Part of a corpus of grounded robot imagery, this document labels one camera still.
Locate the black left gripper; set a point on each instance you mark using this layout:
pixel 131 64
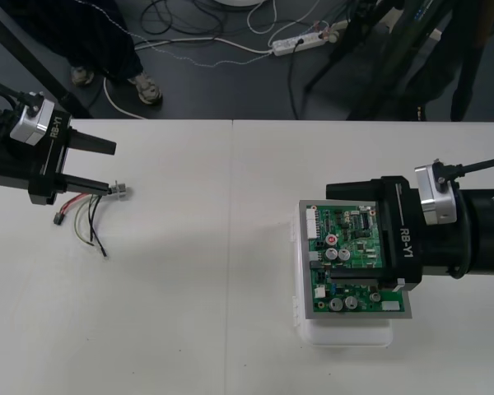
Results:
pixel 51 164

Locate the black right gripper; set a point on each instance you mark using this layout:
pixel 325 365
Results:
pixel 403 247

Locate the silver and black left arm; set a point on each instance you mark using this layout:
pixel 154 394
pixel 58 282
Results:
pixel 0 156

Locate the silver and black right arm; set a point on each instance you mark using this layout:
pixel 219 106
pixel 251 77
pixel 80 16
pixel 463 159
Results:
pixel 477 234

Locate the black tripod thick pole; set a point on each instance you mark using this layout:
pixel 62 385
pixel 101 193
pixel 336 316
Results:
pixel 76 108

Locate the person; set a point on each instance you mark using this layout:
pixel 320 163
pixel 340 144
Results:
pixel 107 41

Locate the black tripod spread legs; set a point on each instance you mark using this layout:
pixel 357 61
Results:
pixel 465 82

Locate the white power strip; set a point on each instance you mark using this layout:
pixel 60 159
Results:
pixel 296 43

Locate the green circuit board grey frame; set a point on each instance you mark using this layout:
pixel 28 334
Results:
pixel 354 247

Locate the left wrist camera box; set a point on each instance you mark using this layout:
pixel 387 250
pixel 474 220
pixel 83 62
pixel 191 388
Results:
pixel 26 123

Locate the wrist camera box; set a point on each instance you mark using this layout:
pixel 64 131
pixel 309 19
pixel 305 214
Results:
pixel 436 197
pixel 26 123

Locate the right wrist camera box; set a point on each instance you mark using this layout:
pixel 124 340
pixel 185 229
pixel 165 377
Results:
pixel 436 197

